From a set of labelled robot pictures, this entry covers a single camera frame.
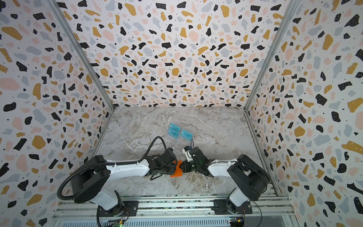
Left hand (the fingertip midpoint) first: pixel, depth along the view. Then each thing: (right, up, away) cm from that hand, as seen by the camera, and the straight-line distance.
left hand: (177, 167), depth 86 cm
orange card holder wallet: (0, -3, 0) cm, 3 cm away
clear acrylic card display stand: (+1, +19, +10) cm, 21 cm away
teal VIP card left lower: (-4, +20, +12) cm, 24 cm away
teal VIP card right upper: (+5, +19, +9) cm, 22 cm away
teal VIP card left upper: (-3, +24, +12) cm, 27 cm away
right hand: (+2, 0, +1) cm, 2 cm away
